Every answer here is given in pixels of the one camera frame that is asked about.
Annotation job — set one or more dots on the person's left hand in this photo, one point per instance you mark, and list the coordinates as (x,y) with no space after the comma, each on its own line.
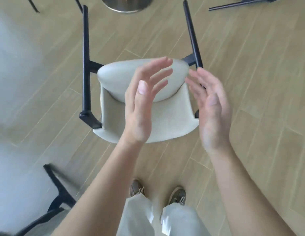
(137,120)

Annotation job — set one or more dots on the person's right hand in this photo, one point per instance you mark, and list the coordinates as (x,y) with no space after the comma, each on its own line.
(215,125)

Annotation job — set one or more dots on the person's left thumb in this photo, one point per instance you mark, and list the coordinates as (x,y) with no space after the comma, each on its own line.
(142,95)

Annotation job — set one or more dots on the person's right thumb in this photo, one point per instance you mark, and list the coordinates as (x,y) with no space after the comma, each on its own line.
(213,104)

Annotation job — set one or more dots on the person's left middle finger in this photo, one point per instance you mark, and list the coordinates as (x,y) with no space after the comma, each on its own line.
(161,75)

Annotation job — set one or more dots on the person's right forearm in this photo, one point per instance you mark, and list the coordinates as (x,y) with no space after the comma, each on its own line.
(241,194)

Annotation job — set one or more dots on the person's left forearm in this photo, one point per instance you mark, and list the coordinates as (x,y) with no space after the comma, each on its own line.
(103,186)

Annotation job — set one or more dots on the white cushioned black-framed chair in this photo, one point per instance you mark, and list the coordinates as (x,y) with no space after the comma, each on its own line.
(167,120)

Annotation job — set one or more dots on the round metal table base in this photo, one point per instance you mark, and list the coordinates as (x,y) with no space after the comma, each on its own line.
(126,3)

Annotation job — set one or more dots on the person's left brown shoe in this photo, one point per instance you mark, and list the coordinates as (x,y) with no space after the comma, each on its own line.
(136,188)

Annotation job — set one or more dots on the person's brown shoe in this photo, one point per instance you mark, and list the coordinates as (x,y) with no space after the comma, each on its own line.
(136,188)
(177,195)

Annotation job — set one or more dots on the person's right brown shoe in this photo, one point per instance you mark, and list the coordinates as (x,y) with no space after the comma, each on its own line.
(177,195)

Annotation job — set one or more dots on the light grey trousers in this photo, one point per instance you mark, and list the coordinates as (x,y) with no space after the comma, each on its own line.
(137,218)

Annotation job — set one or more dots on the black thin-legged chair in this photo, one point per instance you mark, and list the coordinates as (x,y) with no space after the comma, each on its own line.
(33,4)

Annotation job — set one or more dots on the black chair leg frame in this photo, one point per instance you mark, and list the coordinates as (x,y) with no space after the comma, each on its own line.
(241,3)

